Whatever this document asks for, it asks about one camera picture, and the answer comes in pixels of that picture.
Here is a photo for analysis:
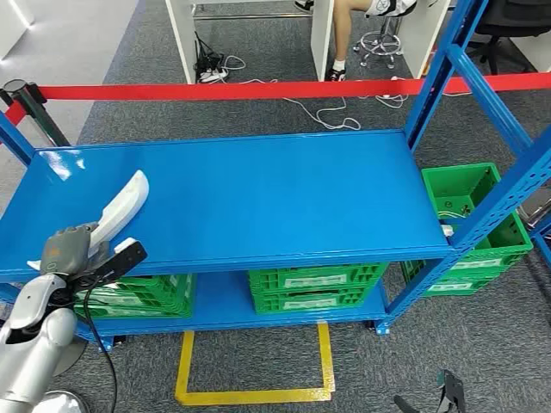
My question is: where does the white curved plastic panel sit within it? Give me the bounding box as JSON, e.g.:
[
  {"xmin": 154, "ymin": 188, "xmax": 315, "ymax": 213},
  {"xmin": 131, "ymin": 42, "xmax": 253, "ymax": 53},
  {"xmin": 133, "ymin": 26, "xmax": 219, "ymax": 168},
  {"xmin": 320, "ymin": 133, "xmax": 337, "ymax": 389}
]
[{"xmin": 26, "ymin": 169, "xmax": 150, "ymax": 272}]

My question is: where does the green plastic crate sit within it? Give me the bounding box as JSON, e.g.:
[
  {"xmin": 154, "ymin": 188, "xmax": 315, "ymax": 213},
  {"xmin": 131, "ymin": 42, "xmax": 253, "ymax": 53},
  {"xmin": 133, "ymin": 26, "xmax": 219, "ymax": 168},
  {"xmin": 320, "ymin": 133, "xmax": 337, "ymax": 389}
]
[
  {"xmin": 251, "ymin": 285, "xmax": 376, "ymax": 316},
  {"xmin": 72, "ymin": 273, "xmax": 197, "ymax": 313},
  {"xmin": 408, "ymin": 268, "xmax": 500, "ymax": 299},
  {"xmin": 400, "ymin": 163, "xmax": 534, "ymax": 280},
  {"xmin": 247, "ymin": 262, "xmax": 389, "ymax": 295},
  {"xmin": 75, "ymin": 302, "xmax": 194, "ymax": 320}
]

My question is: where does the white power strip with plugs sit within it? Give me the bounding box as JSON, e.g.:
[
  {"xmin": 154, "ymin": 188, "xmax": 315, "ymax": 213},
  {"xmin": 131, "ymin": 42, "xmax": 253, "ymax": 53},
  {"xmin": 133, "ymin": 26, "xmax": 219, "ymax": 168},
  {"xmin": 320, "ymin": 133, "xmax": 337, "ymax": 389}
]
[{"xmin": 194, "ymin": 31, "xmax": 230, "ymax": 85}]

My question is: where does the person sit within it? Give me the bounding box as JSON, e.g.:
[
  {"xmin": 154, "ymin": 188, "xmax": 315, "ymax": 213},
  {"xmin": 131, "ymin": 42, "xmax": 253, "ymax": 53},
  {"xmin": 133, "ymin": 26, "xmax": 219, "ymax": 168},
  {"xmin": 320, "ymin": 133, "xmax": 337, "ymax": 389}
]
[{"xmin": 294, "ymin": 0, "xmax": 418, "ymax": 83}]

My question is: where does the white desk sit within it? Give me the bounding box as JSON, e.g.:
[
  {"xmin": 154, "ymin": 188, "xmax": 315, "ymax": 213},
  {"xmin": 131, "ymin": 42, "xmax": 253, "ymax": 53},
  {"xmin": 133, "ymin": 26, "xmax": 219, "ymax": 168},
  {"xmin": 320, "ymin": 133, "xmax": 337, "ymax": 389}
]
[
  {"xmin": 165, "ymin": 0, "xmax": 336, "ymax": 85},
  {"xmin": 402, "ymin": 0, "xmax": 451, "ymax": 79},
  {"xmin": 509, "ymin": 34, "xmax": 551, "ymax": 73}
]

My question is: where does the chrome stool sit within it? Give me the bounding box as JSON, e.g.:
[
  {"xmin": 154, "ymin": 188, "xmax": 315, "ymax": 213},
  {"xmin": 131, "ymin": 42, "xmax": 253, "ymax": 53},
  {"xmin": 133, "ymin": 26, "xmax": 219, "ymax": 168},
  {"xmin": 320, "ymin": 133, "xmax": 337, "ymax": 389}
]
[{"xmin": 353, "ymin": 15, "xmax": 404, "ymax": 70}]

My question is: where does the black office chair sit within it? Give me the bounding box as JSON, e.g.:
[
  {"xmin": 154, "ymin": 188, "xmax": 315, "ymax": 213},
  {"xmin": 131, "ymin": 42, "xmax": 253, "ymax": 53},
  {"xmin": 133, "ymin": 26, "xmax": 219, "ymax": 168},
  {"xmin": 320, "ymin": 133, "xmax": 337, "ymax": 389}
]
[{"xmin": 466, "ymin": 0, "xmax": 551, "ymax": 75}]

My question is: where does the black left wrist camera bracket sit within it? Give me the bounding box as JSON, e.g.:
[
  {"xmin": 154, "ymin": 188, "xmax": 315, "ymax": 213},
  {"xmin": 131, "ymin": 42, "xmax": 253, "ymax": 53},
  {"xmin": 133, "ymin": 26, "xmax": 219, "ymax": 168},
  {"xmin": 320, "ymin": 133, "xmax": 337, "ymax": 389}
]
[{"xmin": 68, "ymin": 240, "xmax": 149, "ymax": 289}]

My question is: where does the white cable bundle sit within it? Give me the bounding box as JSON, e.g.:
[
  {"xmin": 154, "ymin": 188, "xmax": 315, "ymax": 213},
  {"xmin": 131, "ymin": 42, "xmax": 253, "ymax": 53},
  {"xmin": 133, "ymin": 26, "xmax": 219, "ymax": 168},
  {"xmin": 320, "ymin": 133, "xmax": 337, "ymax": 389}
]
[{"xmin": 436, "ymin": 209, "xmax": 466, "ymax": 238}]

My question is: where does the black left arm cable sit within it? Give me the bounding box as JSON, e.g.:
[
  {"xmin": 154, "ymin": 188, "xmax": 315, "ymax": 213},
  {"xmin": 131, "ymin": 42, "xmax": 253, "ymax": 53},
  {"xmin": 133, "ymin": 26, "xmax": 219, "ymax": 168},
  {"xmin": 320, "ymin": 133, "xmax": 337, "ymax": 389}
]
[{"xmin": 82, "ymin": 273, "xmax": 119, "ymax": 413}]

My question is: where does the grey cable coil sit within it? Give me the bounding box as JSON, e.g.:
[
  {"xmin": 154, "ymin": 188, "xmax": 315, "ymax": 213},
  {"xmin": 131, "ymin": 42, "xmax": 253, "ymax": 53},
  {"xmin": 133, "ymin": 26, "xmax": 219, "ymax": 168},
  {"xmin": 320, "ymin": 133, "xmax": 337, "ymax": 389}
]
[{"xmin": 516, "ymin": 188, "xmax": 551, "ymax": 229}]

